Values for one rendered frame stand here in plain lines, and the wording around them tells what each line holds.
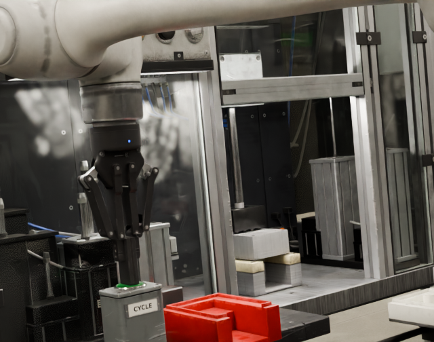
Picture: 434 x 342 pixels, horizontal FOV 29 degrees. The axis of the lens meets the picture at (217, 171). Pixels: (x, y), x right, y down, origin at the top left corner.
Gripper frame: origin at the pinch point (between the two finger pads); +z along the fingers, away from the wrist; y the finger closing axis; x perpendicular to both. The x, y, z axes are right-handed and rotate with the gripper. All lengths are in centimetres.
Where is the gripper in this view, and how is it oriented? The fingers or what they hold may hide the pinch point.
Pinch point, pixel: (127, 260)
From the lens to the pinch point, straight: 128.0
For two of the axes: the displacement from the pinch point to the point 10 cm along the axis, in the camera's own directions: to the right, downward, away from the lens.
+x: 6.0, -0.1, -8.0
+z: 0.9, 9.9, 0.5
